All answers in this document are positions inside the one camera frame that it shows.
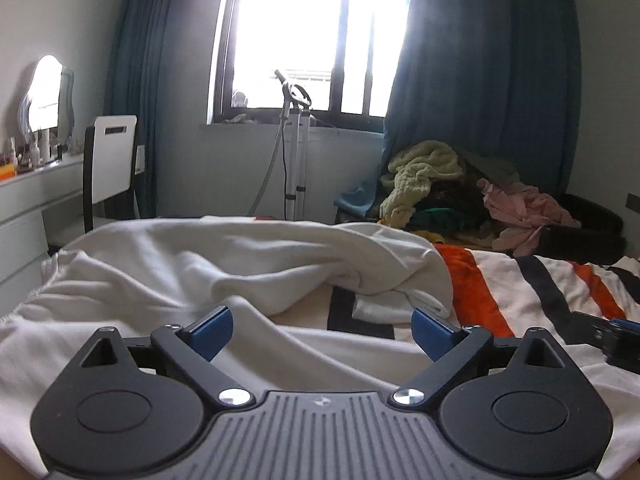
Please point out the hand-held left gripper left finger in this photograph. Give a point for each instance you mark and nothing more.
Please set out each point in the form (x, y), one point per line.
(216, 334)

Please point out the black wall socket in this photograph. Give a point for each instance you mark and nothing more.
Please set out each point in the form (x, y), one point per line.
(631, 201)

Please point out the window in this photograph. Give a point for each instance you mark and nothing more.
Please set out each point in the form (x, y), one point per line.
(310, 35)

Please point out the row of cosmetic bottles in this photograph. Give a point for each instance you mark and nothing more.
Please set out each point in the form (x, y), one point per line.
(42, 149)

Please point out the black furry seat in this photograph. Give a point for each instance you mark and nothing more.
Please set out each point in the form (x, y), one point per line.
(595, 220)

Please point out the dark patterned garment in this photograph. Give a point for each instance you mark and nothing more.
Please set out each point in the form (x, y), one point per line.
(455, 197)

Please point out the orange box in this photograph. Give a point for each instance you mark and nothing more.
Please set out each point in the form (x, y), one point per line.
(6, 171)

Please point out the green garment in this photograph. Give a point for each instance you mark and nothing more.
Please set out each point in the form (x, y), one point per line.
(442, 219)

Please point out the olive grey garment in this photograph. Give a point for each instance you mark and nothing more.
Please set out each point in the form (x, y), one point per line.
(492, 165)

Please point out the striped blanket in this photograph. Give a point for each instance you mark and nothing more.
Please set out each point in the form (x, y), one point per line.
(550, 285)

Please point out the yellow garment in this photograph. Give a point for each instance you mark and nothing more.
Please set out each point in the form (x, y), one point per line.
(430, 236)

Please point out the small white cloth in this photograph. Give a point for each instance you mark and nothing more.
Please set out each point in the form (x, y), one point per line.
(236, 119)

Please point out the light blue cloth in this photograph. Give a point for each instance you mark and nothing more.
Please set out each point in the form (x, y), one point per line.
(357, 200)

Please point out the white chair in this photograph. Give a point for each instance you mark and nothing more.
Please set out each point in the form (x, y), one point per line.
(112, 160)

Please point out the white dresser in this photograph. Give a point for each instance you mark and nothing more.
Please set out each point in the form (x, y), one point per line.
(30, 210)

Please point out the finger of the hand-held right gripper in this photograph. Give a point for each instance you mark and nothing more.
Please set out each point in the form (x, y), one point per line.
(587, 327)

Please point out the blue curtain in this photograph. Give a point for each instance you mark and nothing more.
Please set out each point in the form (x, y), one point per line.
(480, 70)
(150, 85)

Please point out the white garment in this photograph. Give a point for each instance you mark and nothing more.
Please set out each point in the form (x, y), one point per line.
(150, 270)

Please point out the wavy mirror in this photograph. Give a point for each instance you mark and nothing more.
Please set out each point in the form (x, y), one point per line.
(45, 95)

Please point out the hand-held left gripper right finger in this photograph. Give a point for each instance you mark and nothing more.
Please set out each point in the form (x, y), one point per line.
(429, 336)

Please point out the yellow-green knit blanket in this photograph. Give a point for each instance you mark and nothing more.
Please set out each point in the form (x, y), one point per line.
(420, 170)

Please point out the pink garment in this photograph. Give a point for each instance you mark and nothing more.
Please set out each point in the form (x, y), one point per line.
(525, 205)

